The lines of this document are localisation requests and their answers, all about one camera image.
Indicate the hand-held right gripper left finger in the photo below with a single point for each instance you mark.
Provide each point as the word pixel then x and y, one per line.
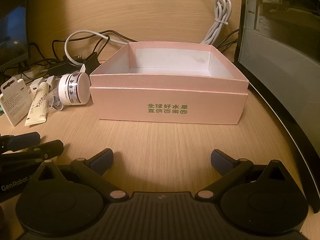
pixel 103 161

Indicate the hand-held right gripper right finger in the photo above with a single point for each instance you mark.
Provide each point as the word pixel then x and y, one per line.
pixel 221 162

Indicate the dark computer monitor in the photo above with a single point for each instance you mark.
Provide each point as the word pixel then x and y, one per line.
pixel 12 30

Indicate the white cream jar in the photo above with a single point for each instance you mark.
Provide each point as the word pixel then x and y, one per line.
pixel 75 90

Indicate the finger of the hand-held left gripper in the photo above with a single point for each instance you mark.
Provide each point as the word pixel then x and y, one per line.
pixel 25 141
pixel 50 148

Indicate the black power brick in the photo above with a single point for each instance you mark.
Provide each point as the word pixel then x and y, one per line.
pixel 60 67

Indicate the white plug charger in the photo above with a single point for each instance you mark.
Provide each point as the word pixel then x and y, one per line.
pixel 50 81

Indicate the black cone-shaped holder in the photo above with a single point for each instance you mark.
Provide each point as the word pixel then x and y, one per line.
pixel 92 59

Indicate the small teal package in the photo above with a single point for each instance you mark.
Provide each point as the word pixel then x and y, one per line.
pixel 1 105

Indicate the white cream tube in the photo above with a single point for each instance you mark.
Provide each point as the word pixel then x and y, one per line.
pixel 37 107

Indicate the computer tower case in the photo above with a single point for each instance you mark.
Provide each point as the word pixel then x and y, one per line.
pixel 280 55

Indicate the clear bag with black part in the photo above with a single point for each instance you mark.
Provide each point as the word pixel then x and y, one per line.
pixel 56 103

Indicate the pink cardboard box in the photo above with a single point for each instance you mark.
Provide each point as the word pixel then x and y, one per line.
pixel 162 97

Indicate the white power strip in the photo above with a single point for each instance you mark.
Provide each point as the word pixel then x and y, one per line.
pixel 32 71

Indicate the white cube charger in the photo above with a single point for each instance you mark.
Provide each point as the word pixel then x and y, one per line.
pixel 36 83

